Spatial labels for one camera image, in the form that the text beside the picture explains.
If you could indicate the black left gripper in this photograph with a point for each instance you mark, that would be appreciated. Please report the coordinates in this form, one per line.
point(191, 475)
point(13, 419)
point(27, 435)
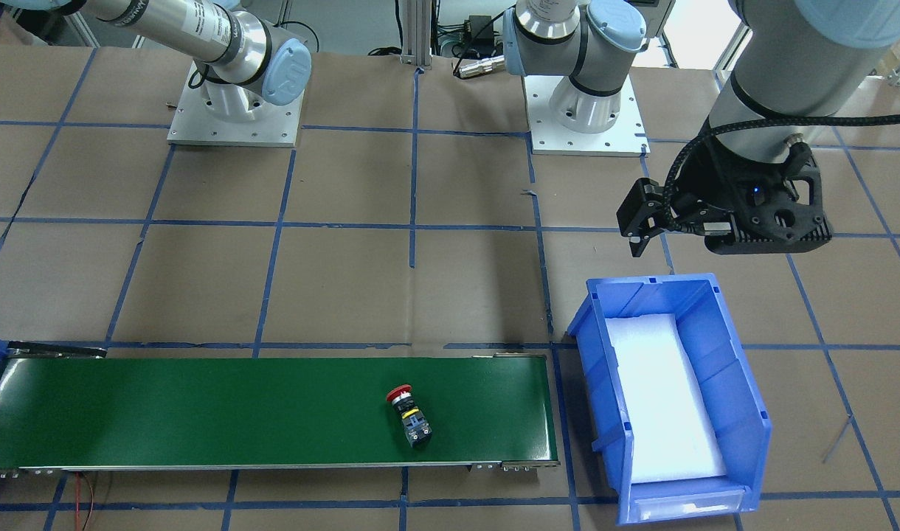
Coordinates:
point(699, 179)

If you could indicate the red push button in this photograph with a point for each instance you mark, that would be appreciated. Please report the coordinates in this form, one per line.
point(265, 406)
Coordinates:
point(415, 425)

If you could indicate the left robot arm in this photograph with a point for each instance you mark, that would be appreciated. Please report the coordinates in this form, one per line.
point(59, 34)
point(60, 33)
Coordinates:
point(803, 61)

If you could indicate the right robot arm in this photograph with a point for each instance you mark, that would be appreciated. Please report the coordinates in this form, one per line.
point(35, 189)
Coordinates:
point(240, 48)

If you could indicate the green conveyor belt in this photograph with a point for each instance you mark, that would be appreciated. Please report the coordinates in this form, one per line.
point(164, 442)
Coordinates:
point(77, 409)

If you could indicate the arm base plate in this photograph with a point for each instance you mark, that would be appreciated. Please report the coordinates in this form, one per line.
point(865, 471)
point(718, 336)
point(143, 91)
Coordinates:
point(565, 121)
point(216, 115)

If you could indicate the aluminium frame post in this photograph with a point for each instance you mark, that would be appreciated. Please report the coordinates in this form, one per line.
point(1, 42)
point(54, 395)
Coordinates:
point(417, 32)

